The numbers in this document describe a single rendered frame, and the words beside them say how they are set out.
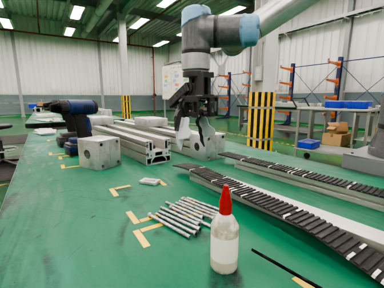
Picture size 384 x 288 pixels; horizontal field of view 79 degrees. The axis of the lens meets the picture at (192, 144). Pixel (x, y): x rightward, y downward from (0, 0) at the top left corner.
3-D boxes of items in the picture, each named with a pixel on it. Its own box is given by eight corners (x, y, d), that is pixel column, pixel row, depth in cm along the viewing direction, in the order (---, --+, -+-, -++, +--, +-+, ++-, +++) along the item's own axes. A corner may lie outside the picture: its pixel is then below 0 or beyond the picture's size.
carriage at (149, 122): (167, 131, 121) (167, 118, 120) (148, 133, 114) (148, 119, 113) (152, 128, 133) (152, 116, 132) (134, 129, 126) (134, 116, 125)
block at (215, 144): (228, 156, 92) (230, 132, 90) (205, 162, 84) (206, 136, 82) (213, 152, 99) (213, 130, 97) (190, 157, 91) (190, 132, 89)
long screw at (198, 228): (202, 231, 41) (202, 226, 40) (198, 234, 40) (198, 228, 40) (161, 212, 48) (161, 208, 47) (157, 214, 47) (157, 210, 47)
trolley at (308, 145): (372, 169, 333) (383, 97, 314) (364, 178, 296) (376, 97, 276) (298, 156, 406) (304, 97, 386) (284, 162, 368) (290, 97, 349)
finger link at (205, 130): (214, 149, 66) (206, 119, 62) (201, 146, 71) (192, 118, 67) (222, 144, 68) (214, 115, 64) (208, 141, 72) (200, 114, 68)
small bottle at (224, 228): (223, 253, 35) (226, 178, 33) (243, 267, 32) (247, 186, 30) (204, 263, 33) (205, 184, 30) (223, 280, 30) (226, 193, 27)
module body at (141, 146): (171, 160, 86) (170, 138, 84) (146, 166, 79) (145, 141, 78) (100, 134, 147) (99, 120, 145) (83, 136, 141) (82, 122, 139)
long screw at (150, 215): (147, 218, 45) (147, 213, 45) (151, 216, 46) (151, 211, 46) (187, 240, 38) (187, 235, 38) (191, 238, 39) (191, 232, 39)
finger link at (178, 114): (173, 130, 62) (182, 98, 62) (170, 129, 63) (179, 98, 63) (187, 134, 65) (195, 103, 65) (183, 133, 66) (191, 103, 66)
